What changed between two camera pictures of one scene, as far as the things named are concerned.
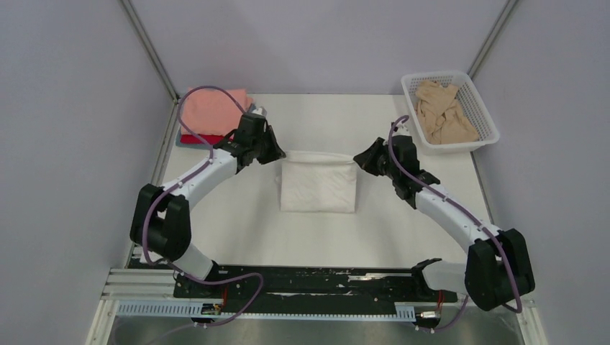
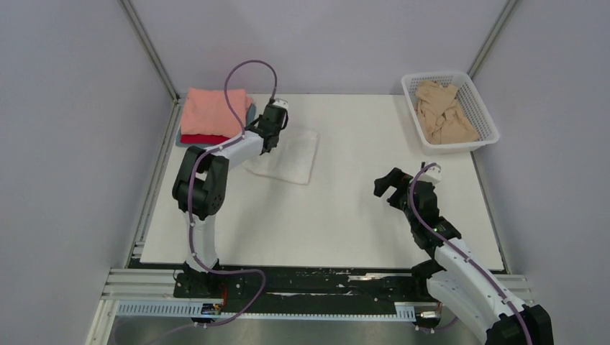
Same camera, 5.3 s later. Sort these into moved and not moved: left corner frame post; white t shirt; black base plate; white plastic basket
Moved: white t shirt
Not moved: black base plate; white plastic basket; left corner frame post
